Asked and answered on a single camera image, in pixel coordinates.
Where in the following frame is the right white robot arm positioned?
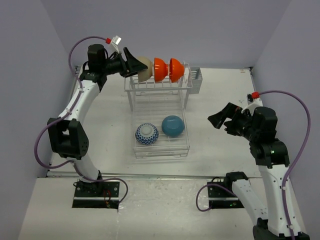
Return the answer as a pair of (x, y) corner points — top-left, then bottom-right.
(208, 102), (310, 240)

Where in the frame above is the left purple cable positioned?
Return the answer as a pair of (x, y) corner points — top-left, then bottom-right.
(33, 36), (129, 204)

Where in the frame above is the teal bowl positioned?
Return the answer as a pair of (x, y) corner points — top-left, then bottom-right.
(161, 115), (185, 138)

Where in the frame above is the grey cutlery holder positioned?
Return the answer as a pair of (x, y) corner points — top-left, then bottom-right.
(190, 66), (203, 95)

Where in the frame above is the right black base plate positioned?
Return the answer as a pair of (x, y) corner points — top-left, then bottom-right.
(207, 186), (244, 210)

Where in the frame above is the beige ceramic bowl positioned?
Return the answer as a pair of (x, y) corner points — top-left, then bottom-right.
(137, 56), (153, 83)

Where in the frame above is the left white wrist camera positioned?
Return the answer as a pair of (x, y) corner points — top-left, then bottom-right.
(109, 35), (122, 54)

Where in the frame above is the orange bowl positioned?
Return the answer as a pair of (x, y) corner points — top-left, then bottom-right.
(169, 58), (185, 83)
(153, 57), (169, 83)

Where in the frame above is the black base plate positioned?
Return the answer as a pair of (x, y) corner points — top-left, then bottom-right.
(207, 186), (244, 210)
(72, 180), (120, 210)

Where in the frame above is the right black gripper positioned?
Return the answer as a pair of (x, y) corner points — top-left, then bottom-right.
(208, 101), (259, 141)

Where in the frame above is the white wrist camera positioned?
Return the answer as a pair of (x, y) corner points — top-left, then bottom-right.
(109, 35), (122, 54)
(241, 91), (263, 115)

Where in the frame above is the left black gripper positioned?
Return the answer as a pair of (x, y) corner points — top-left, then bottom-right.
(101, 47), (147, 78)

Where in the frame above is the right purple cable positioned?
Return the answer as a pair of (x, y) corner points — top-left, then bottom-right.
(195, 90), (311, 240)

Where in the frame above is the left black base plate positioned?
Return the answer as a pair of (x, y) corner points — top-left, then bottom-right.
(72, 180), (120, 210)

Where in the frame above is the blue patterned bowl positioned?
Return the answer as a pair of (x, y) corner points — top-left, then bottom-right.
(135, 123), (159, 146)

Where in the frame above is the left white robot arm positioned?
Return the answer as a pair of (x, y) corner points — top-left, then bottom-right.
(47, 44), (148, 197)

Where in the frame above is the purple cable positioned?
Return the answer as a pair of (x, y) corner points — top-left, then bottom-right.
(195, 90), (311, 240)
(33, 36), (129, 204)

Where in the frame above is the white wire dish rack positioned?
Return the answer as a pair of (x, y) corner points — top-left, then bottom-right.
(124, 62), (193, 159)

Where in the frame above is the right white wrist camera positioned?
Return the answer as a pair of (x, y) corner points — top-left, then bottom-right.
(241, 91), (263, 115)

